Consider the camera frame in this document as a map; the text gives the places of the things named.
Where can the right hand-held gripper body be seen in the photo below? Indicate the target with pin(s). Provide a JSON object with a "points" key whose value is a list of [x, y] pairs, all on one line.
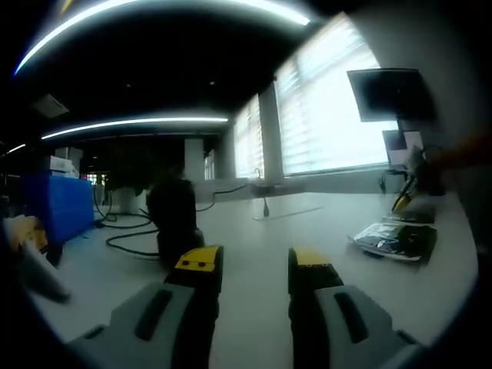
{"points": [[416, 161]]}

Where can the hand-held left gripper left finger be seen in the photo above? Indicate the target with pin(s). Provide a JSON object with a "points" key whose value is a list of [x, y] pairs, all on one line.
{"points": [[127, 334]]}

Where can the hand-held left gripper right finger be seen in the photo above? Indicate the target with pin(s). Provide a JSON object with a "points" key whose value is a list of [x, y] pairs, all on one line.
{"points": [[369, 334]]}

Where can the silver sheet goods packet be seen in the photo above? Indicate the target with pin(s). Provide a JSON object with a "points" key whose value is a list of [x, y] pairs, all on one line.
{"points": [[417, 218]]}

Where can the green sheet goods packet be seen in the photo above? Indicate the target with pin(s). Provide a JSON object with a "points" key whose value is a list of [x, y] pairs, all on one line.
{"points": [[403, 238]]}

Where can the white handheld device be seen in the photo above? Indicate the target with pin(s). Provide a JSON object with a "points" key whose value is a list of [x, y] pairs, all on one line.
{"points": [[46, 273]]}

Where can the black barcode scanner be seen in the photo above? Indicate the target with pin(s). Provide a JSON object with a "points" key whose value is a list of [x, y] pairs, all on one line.
{"points": [[173, 215]]}

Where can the blue plastic box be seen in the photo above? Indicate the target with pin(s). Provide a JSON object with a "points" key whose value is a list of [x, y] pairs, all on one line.
{"points": [[61, 207]]}

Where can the steel sink with faucet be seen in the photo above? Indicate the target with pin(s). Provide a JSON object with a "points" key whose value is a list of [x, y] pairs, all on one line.
{"points": [[261, 184]]}

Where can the yellowish bag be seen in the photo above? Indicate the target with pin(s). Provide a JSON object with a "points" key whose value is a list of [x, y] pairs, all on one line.
{"points": [[27, 230]]}

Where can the green potted plant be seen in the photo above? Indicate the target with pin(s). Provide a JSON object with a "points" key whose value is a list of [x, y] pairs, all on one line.
{"points": [[128, 184]]}

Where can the white table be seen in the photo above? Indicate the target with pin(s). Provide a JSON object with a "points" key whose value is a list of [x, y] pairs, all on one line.
{"points": [[250, 238]]}

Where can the white boxes on blue box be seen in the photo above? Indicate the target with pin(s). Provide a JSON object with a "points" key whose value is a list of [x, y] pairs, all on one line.
{"points": [[63, 165]]}

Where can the white ceiling air vent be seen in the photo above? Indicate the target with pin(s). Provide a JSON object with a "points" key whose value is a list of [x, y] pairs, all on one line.
{"points": [[50, 105]]}

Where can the long white ceiling light strip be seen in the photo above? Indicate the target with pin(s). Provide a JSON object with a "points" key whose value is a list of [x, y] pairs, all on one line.
{"points": [[115, 15]]}

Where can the black wall monitor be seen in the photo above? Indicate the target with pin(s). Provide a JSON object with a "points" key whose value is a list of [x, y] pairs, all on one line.
{"points": [[388, 94]]}

